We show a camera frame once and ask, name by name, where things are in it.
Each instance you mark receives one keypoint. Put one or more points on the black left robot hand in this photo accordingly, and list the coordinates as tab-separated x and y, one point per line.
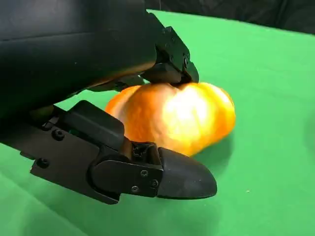
61	49

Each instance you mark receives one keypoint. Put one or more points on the orange white toy bread roll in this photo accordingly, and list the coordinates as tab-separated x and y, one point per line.
177	118

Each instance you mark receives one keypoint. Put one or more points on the black backdrop curtain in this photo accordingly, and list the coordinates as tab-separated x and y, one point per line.
246	12

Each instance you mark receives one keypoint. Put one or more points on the green table cloth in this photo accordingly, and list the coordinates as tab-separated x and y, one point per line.
258	98

